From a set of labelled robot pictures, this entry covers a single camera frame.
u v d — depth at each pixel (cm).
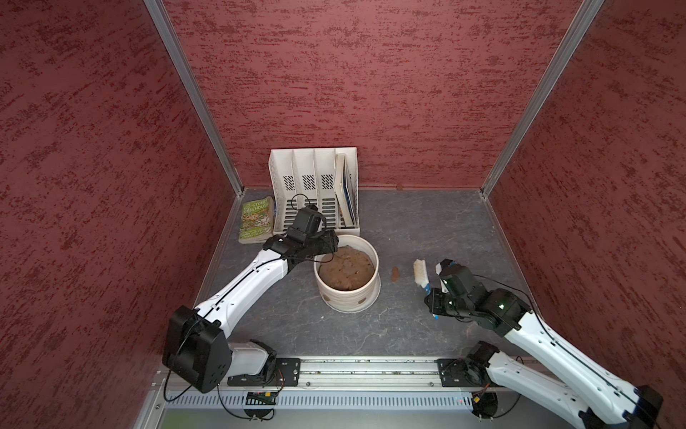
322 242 73
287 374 74
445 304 64
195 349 39
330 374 75
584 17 72
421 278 78
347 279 81
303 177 107
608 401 40
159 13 71
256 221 104
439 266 72
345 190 90
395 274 95
